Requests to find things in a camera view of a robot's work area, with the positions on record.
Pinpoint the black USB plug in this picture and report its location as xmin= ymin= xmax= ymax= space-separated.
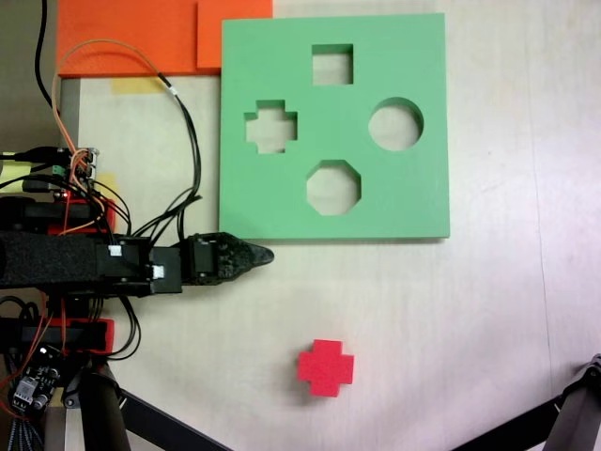
xmin=25 ymin=147 xmax=63 ymax=164

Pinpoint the green shape-hole board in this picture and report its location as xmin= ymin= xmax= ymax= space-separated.
xmin=218 ymin=12 xmax=452 ymax=243

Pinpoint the yellow sticky note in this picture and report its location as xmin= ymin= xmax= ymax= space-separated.
xmin=0 ymin=161 xmax=35 ymax=193

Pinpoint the thick black tripod leg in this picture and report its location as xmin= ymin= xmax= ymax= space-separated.
xmin=544 ymin=352 xmax=601 ymax=451
xmin=63 ymin=368 xmax=131 ymax=451

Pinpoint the flat black tripod strut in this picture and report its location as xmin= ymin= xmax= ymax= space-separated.
xmin=116 ymin=389 xmax=234 ymax=451
xmin=450 ymin=398 xmax=564 ymax=451

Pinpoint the large orange flat block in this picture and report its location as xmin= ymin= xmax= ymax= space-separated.
xmin=55 ymin=0 xmax=199 ymax=77

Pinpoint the red cross block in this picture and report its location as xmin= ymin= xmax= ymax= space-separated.
xmin=296 ymin=338 xmax=356 ymax=399

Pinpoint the circuit board with wires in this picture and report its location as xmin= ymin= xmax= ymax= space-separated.
xmin=54 ymin=147 xmax=100 ymax=196

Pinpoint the red and black clamp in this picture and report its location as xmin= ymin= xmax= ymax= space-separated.
xmin=44 ymin=318 xmax=116 ymax=354
xmin=46 ymin=196 xmax=117 ymax=236

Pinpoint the small yellow tape piece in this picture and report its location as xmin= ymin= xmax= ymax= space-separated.
xmin=95 ymin=172 xmax=118 ymax=201

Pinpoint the braided black-white cable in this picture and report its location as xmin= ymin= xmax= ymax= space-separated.
xmin=4 ymin=417 xmax=46 ymax=451

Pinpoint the small black converter board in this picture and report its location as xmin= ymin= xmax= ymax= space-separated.
xmin=8 ymin=346 xmax=65 ymax=417

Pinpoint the thin orange wire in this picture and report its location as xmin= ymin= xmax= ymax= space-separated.
xmin=50 ymin=39 xmax=163 ymax=198

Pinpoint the black power cable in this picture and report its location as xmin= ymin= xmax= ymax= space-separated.
xmin=35 ymin=0 xmax=54 ymax=109

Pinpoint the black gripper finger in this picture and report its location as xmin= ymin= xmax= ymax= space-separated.
xmin=216 ymin=232 xmax=276 ymax=286

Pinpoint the wide yellow tape strip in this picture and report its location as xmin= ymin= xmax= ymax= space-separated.
xmin=111 ymin=77 xmax=166 ymax=95

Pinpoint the looped black base cable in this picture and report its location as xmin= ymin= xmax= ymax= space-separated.
xmin=105 ymin=295 xmax=143 ymax=361

